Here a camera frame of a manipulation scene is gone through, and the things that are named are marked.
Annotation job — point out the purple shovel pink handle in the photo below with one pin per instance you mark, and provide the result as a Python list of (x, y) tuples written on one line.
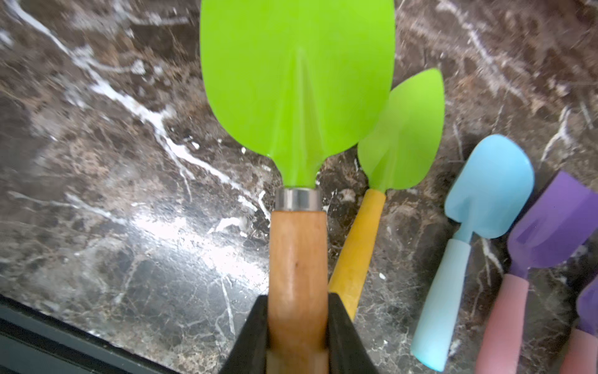
[(581, 355), (561, 220)]

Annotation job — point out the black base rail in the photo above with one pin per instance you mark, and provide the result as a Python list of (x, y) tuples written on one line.
[(32, 342)]

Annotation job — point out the green shovel wooden handle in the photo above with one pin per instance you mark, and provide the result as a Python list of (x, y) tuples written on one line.
[(297, 82)]

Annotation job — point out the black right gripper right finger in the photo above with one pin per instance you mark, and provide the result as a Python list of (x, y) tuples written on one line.
[(347, 352)]

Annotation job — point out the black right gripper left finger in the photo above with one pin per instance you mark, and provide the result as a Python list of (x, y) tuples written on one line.
[(248, 355)]

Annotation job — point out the blue shovel light blue handle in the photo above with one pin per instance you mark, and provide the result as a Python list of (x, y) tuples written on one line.
[(486, 198)]

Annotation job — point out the green shovel yellow handle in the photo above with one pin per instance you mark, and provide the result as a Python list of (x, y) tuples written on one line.
[(397, 154)]

